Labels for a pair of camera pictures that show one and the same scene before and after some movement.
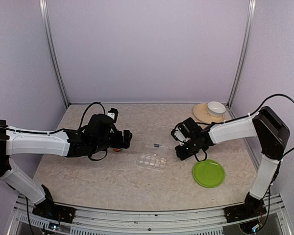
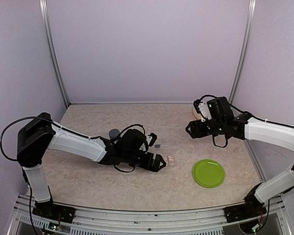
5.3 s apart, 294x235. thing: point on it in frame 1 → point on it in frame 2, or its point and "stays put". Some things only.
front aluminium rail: [202, 222] stays put
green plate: [208, 174] stays put
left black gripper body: [118, 143] → [144, 164]
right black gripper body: [192, 149] → [203, 132]
